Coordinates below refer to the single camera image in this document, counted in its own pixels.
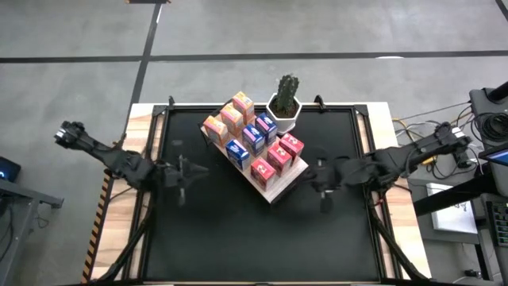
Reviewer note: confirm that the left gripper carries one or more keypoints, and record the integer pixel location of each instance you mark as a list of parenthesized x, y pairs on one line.
[(174, 175)]

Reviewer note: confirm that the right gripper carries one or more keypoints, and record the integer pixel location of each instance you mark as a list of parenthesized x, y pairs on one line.
[(329, 176)]

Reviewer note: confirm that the red Froot Loops cereal box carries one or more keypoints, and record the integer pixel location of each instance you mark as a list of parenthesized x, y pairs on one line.
[(262, 172), (291, 145), (279, 158)]

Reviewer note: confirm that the blue Frosted Flakes cereal box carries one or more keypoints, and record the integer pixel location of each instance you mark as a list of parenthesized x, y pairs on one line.
[(253, 139), (238, 153), (266, 127)]

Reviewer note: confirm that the orange Mini-Wheats cereal box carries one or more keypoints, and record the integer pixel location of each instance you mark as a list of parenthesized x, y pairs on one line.
[(232, 118), (216, 130), (243, 105)]

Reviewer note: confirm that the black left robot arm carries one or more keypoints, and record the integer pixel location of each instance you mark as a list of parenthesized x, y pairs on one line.
[(111, 157)]

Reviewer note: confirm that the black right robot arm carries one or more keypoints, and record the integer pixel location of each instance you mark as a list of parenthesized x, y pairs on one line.
[(397, 159)]

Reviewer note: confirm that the green cactus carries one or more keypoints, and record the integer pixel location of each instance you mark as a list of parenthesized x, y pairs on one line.
[(287, 91)]

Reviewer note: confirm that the yellow black hazard tape strip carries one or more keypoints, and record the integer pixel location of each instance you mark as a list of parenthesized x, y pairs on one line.
[(94, 238)]

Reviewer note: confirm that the white flat box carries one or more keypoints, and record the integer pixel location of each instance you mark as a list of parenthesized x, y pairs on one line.
[(452, 216)]

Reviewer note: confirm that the black power strip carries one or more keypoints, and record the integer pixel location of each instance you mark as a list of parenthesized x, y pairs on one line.
[(462, 159)]

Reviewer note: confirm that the grey metal desk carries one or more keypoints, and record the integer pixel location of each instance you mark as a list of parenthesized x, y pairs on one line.
[(24, 196)]

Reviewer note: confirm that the tablet with blue screen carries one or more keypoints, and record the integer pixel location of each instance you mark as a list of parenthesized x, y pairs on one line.
[(496, 155)]

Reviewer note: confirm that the grey equipment cart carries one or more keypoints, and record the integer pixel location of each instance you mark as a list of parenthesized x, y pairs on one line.
[(482, 101)]

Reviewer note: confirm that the black device with blue light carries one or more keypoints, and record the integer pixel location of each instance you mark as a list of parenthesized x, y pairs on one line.
[(8, 168)]

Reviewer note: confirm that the black control panel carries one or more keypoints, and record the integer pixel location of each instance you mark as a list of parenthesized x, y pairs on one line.
[(500, 222)]

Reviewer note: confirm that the black metal table frame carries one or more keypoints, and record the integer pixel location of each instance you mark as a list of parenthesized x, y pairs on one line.
[(190, 107)]

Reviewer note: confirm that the black frame clamp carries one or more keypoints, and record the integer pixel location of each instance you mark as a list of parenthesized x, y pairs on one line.
[(319, 102), (171, 101)]

